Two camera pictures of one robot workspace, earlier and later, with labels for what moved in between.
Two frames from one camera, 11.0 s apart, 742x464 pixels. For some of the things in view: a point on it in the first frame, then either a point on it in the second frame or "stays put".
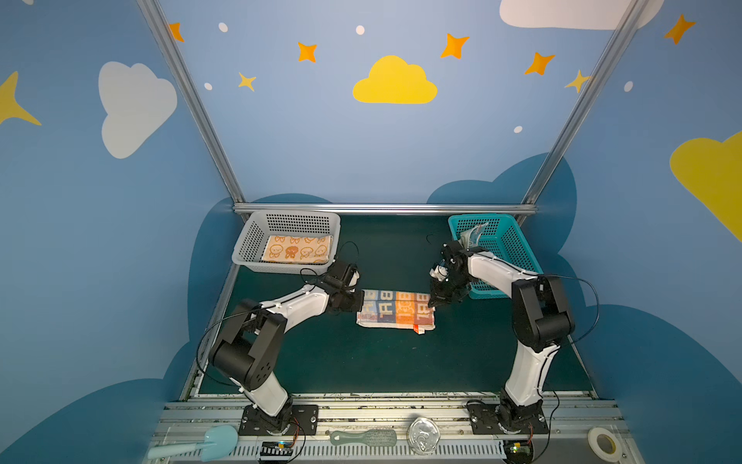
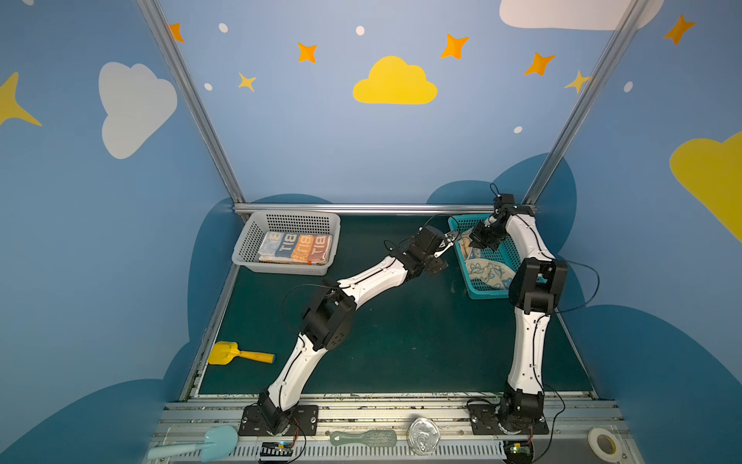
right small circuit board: x=518 y=451 stays put
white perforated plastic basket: x=294 y=242 stays put
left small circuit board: x=276 y=449 stays put
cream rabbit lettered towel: x=397 y=309 → x=294 y=248
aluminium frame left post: x=168 y=48 stays put
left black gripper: x=351 y=299 → x=440 y=246
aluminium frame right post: x=565 y=145 stays put
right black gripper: x=442 y=288 → x=484 y=235
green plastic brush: x=372 y=437 stays put
